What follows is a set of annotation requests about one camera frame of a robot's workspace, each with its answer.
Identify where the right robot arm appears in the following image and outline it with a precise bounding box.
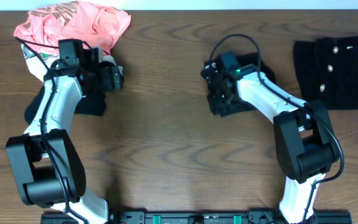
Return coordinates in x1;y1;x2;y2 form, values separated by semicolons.
200;52;344;223

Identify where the black cable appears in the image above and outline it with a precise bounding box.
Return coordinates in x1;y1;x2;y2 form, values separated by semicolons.
16;36;93;224
208;33;345;224

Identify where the black cardigan with gold buttons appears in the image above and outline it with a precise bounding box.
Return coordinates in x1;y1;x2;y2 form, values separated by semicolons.
293;36;358;110

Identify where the black t-shirt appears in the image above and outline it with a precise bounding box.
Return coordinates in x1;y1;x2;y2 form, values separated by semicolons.
206;52;277;118

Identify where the left black cable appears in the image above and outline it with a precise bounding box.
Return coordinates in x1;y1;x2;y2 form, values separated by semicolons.
16;36;93;224

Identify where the pink crumpled shirt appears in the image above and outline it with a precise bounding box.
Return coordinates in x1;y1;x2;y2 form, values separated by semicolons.
14;1;131;55

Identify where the right black cable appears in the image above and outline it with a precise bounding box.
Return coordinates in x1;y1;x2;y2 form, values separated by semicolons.
208;33;345;224

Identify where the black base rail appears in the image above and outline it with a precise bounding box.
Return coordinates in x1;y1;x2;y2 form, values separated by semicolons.
40;210;353;224

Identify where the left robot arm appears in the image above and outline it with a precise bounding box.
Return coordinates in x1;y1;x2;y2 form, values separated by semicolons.
6;39;124;223

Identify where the black garment under pile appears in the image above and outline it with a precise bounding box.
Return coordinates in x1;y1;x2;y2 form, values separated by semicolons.
24;87;107;124

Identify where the white printed shirt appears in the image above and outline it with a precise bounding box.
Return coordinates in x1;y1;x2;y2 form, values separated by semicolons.
21;44;116;82

